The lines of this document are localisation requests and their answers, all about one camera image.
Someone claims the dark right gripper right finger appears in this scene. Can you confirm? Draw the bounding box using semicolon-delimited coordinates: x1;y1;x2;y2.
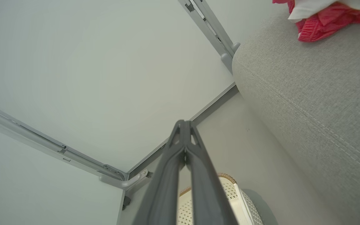
186;121;238;225

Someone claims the red and white garment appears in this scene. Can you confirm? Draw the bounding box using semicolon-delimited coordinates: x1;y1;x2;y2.
272;0;360;43

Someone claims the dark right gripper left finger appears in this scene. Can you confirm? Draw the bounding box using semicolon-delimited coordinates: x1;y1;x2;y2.
132;120;186;225

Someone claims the grey fabric sofa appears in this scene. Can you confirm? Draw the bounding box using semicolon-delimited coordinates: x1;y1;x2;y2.
232;12;360;225

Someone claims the grey partition frame upright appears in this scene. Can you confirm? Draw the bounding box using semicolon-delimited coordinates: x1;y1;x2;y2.
178;0;240;73

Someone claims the white perforated laundry basket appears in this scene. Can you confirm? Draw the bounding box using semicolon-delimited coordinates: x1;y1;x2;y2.
176;173;264;225

